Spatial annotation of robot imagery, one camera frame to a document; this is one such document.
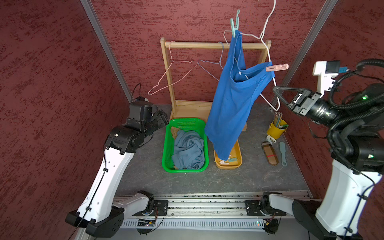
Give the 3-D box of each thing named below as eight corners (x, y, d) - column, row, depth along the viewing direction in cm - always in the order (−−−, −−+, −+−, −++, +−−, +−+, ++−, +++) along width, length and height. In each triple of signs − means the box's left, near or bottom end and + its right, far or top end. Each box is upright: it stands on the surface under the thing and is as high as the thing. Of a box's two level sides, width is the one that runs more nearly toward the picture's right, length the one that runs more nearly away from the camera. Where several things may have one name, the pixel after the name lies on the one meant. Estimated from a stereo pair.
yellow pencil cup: (268, 138, 102) (276, 128, 93) (265, 130, 107) (272, 119, 97) (282, 138, 102) (291, 128, 93) (278, 130, 107) (286, 119, 97)
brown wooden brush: (268, 165, 90) (269, 164, 88) (261, 143, 100) (262, 141, 98) (278, 165, 90) (280, 164, 88) (270, 143, 100) (272, 141, 98)
